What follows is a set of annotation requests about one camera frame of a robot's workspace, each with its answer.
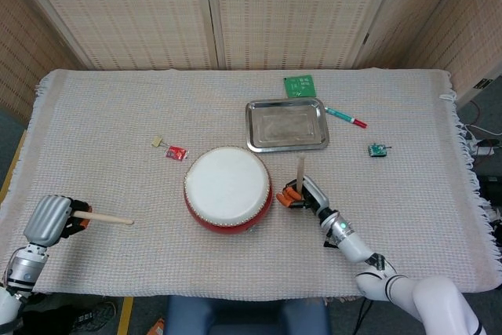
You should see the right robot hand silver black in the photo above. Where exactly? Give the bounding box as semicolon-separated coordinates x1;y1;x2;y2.
276;174;331;218

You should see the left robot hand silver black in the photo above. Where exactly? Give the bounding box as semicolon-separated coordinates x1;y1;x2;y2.
23;195;93;248

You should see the wooden drumstick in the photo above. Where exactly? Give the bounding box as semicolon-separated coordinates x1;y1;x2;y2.
73;211;135;227
296;156;307;195

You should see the rectangular metal tray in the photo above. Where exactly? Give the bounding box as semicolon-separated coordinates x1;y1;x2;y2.
245;98;330;154

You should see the red and white drum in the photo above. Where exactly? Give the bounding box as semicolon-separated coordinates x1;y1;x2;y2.
183;146;274;235

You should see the small green toy tank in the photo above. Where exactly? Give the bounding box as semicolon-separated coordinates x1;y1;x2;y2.
367;142;393;158

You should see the green marker with red cap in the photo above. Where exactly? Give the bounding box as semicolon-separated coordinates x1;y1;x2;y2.
324;106;369;129

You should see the black sneaker shoe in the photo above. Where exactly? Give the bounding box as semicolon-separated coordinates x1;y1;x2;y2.
72;301;118;332

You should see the green circuit board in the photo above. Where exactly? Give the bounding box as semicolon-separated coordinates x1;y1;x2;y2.
283;75;318;99

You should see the beige woven tablecloth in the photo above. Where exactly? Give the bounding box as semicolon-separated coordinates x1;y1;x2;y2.
0;68;491;299

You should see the blue padded seat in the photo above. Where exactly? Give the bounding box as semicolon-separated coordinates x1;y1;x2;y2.
164;295;333;335

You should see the small red packet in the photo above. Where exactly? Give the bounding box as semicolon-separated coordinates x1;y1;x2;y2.
164;145;188;162

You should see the white power strip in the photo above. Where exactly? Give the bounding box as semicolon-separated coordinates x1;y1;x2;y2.
468;139;496;157

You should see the black box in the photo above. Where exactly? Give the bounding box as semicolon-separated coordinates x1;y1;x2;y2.
476;173;502;206

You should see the woven folding screen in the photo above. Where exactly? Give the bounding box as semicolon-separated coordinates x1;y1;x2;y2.
0;0;502;124

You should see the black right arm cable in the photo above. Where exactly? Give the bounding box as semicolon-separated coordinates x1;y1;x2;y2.
355;297;373;335

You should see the white cable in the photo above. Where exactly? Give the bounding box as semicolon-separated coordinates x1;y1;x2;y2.
464;123;502;140

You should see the red cable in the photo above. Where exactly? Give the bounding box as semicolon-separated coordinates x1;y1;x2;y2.
468;99;482;126

